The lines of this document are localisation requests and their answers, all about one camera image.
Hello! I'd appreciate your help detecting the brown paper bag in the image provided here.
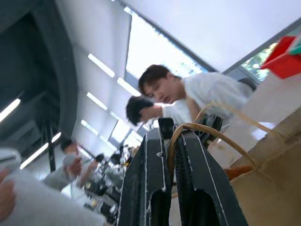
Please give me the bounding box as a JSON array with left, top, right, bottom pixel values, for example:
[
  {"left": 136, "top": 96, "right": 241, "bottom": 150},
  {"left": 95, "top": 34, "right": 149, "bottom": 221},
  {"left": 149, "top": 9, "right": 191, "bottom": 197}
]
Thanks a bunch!
[{"left": 166, "top": 103, "right": 301, "bottom": 226}]

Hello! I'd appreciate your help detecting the red and green object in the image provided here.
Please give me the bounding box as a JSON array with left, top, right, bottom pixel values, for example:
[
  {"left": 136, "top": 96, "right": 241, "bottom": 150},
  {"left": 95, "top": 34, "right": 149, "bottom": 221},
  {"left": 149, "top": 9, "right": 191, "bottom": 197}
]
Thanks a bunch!
[{"left": 260, "top": 35, "right": 301, "bottom": 80}]

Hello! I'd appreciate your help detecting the black stand pole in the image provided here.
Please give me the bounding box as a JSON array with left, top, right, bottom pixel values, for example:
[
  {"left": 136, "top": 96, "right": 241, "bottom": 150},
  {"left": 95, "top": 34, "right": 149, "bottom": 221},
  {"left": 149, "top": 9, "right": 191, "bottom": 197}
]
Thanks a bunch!
[{"left": 44, "top": 120, "right": 57, "bottom": 172}]

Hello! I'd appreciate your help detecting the person in gray sweater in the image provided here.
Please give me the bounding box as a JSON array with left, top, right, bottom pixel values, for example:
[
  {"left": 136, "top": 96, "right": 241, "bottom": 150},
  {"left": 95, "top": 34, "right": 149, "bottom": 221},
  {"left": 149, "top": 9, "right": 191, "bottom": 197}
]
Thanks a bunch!
[{"left": 43, "top": 138, "right": 106, "bottom": 192}]

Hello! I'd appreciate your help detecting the bare person hand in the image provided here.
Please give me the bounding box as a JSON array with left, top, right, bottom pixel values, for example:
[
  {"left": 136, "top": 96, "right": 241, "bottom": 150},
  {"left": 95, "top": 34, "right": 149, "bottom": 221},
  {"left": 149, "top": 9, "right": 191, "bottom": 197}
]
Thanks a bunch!
[{"left": 0, "top": 168, "right": 17, "bottom": 220}]

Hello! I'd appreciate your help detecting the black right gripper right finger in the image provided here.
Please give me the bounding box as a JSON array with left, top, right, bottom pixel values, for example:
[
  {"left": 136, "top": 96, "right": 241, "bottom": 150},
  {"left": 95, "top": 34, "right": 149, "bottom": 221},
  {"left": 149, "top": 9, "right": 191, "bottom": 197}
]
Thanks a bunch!
[{"left": 175, "top": 129, "right": 249, "bottom": 226}]

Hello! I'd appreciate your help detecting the orange plush toy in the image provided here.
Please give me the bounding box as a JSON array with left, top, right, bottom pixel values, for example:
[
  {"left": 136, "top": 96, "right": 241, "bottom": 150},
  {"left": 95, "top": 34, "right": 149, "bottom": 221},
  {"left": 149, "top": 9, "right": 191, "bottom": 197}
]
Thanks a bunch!
[{"left": 222, "top": 164, "right": 255, "bottom": 181}]

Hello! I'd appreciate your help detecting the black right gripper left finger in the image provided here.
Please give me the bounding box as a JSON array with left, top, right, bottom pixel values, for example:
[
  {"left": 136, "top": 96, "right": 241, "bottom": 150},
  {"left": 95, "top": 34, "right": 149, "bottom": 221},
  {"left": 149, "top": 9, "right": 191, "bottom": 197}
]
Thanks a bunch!
[{"left": 117, "top": 128, "right": 174, "bottom": 226}]

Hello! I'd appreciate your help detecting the person in white shirt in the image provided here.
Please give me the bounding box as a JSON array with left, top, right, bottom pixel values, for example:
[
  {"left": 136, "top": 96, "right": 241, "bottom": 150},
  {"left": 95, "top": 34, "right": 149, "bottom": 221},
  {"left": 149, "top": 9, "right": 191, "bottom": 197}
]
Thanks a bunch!
[{"left": 138, "top": 64, "right": 257, "bottom": 132}]

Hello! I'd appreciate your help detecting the cluttered equipment desk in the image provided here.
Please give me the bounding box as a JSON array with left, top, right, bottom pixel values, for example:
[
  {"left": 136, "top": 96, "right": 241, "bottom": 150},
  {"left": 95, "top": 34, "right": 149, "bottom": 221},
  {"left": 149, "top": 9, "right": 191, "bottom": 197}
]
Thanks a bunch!
[{"left": 83, "top": 145, "right": 134, "bottom": 223}]

